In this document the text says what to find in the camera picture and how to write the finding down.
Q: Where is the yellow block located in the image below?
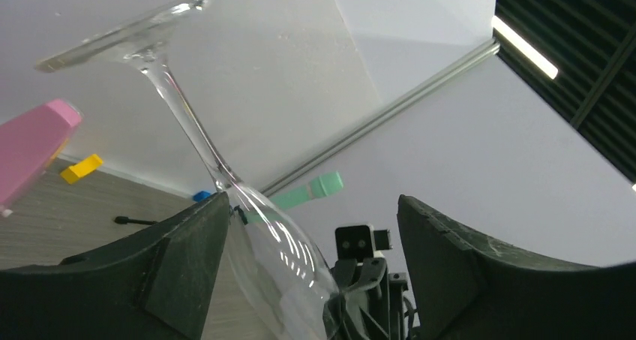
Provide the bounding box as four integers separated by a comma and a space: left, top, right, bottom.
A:
60, 154, 104, 185

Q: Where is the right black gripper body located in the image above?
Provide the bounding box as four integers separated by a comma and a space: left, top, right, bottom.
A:
324, 257, 416, 339

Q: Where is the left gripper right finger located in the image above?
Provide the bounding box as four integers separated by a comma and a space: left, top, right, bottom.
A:
397, 195, 635, 339

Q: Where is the pink metronome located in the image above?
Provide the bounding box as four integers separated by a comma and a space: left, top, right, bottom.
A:
1, 99, 83, 218

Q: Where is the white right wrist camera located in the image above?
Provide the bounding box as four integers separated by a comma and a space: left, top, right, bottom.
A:
334, 224, 393, 263

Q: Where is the tall clear wine glass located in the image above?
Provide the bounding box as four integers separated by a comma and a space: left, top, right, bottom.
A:
36, 0, 342, 339

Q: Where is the blue block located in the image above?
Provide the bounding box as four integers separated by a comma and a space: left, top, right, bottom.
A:
192, 191, 212, 202

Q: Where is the mint green microphone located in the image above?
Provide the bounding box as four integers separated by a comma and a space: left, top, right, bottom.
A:
269, 172, 344, 210

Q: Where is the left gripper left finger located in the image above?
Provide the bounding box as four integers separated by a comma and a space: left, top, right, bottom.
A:
1, 193, 230, 339

